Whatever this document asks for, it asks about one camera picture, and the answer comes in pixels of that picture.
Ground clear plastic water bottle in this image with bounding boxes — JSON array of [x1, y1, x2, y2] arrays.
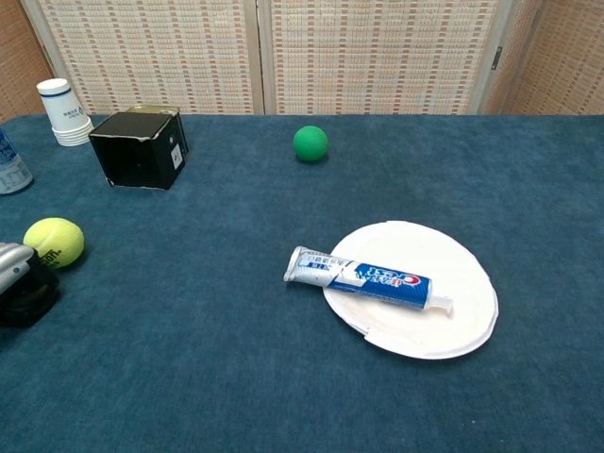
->
[[0, 127, 35, 195]]

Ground stack of white paper cups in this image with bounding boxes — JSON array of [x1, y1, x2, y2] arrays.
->
[[36, 78, 94, 148]]

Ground white paper plate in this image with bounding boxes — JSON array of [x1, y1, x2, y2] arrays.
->
[[322, 220, 499, 361]]

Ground yellow tennis ball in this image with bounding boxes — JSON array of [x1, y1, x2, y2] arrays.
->
[[23, 216, 86, 270]]

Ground blue table cloth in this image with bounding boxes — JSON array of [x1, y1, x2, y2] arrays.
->
[[0, 113, 604, 453]]

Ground black square box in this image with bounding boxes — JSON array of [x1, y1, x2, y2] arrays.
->
[[88, 104, 190, 192]]

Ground woven folding screen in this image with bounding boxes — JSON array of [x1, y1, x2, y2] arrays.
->
[[0, 0, 604, 123]]

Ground green rubber ball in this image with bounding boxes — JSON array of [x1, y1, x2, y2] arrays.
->
[[293, 125, 329, 163]]

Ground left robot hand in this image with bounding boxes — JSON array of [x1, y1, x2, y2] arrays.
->
[[0, 242, 61, 329]]

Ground blue white toothpaste tube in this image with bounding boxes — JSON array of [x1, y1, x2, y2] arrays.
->
[[282, 245, 455, 314]]

